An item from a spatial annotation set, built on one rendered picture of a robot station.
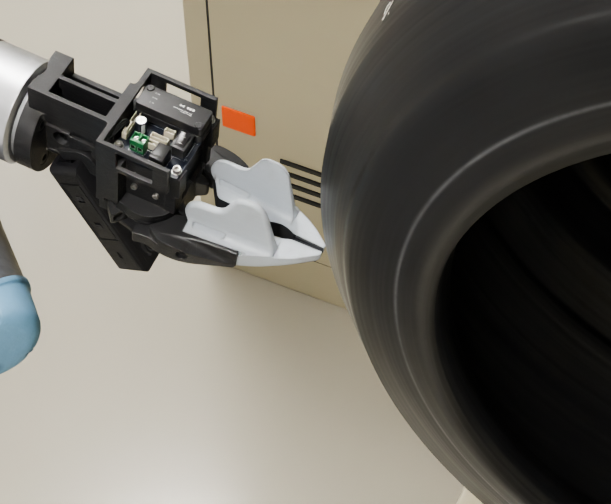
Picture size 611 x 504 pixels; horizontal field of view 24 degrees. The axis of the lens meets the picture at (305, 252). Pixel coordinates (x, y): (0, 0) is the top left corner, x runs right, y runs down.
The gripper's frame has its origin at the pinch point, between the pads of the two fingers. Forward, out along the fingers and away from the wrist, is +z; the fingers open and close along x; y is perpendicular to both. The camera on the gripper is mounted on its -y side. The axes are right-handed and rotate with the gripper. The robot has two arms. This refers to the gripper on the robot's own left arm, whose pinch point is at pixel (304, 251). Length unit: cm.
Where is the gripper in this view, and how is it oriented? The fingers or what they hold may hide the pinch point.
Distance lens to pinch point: 97.4
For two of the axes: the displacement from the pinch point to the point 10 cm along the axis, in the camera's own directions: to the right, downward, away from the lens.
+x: 4.1, -7.3, 5.5
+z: 9.0, 4.0, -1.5
